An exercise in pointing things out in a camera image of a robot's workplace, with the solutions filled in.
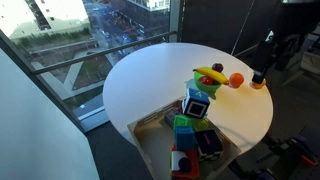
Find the red fruit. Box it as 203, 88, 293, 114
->
199, 75, 215, 86

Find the grey purple cube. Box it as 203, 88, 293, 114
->
163, 107, 184, 129

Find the purple orange clamp tool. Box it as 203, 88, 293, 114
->
289, 134, 318, 168

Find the metal window railing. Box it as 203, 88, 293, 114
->
32, 30, 178, 76

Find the green soft cube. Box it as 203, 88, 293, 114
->
173, 114, 210, 133

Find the green bowl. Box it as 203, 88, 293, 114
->
193, 70, 223, 94

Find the yellow banana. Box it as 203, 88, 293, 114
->
192, 66, 230, 86

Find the black cube with pink stripe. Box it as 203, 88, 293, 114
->
194, 129, 224, 162

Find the orange fruit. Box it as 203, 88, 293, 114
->
229, 72, 245, 89

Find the small yellow citrus fruit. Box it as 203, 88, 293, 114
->
251, 78, 267, 90

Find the red cube with white patch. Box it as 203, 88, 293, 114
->
170, 144, 201, 180

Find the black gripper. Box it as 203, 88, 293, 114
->
250, 30, 278, 84

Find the wooden tray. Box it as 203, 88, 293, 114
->
127, 96, 242, 180

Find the thin white rod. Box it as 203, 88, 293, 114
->
230, 0, 257, 56

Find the dark purple plum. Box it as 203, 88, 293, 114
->
211, 62, 224, 74

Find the blue soft cube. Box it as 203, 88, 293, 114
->
174, 125, 196, 151

